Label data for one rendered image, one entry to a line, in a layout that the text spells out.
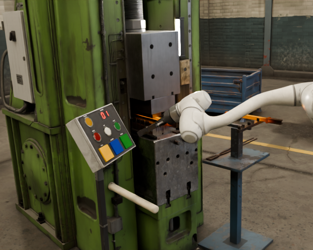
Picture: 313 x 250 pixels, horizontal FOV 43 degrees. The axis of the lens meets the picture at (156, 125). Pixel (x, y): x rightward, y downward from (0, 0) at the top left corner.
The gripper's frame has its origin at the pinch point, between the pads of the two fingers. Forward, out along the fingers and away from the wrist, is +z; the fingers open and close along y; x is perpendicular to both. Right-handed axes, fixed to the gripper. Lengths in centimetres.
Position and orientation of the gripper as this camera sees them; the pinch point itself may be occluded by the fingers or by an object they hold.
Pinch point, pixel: (143, 131)
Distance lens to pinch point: 210.9
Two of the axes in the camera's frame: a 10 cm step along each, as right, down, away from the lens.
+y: 4.2, -2.6, 8.7
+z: -7.6, 4.1, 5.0
